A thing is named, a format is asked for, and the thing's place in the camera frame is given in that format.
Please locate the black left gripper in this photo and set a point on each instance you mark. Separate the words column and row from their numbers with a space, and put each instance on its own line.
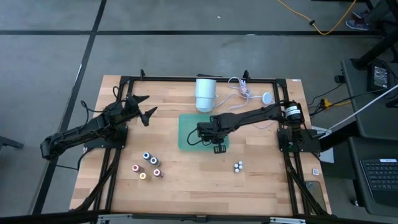
column 132, row 107

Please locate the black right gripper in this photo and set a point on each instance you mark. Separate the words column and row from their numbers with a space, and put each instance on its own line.
column 211, row 133

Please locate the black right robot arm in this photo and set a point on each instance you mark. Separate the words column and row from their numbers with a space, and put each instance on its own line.
column 248, row 116

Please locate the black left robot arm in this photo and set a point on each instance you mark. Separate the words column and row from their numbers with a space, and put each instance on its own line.
column 77, row 132

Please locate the blue food coloring bottle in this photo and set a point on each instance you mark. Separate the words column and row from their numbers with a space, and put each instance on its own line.
column 146, row 155

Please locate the violet food coloring bottle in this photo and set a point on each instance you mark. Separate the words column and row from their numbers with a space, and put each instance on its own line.
column 154, row 161

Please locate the red food coloring bottle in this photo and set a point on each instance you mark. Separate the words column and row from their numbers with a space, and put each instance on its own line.
column 136, row 168

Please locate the pink food coloring bottle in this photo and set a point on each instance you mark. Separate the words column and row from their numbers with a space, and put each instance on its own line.
column 158, row 173

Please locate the yellow food coloring bottle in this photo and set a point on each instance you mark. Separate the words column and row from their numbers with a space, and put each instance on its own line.
column 143, row 176

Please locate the translucent green plastic tray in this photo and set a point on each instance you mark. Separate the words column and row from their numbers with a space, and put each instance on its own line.
column 186, row 124

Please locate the white cylindrical spot lamp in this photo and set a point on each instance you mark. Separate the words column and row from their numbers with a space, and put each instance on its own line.
column 205, row 93

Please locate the small white code tag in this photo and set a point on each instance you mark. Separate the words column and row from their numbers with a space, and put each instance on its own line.
column 316, row 171

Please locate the white paper sheet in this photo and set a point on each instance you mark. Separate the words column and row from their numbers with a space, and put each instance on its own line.
column 328, row 155

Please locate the dark smartphone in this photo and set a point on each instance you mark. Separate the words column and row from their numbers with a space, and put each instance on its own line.
column 315, row 193

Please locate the grey furniture leg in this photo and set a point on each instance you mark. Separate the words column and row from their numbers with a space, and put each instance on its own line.
column 9, row 142

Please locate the dark grey desk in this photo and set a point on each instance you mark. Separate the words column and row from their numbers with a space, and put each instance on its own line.
column 357, row 124

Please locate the black crossbar with silver brackets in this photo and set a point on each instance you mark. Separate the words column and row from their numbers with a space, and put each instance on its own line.
column 46, row 217

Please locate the white pole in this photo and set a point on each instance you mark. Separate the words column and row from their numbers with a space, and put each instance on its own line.
column 367, row 105

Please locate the black laptop keyboard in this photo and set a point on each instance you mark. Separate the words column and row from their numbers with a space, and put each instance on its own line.
column 382, row 177

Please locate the black power supply brick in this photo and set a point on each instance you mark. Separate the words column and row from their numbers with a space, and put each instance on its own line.
column 380, row 76

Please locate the person's shoe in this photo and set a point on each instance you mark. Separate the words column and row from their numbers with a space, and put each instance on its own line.
column 361, row 14
column 357, row 25

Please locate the black desk leg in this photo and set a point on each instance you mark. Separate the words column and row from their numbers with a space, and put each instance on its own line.
column 376, row 49

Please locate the black aluminium table frame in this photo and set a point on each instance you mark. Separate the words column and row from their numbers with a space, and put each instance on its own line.
column 174, row 78

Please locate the black wall adapter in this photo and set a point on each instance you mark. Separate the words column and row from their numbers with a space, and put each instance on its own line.
column 339, row 79

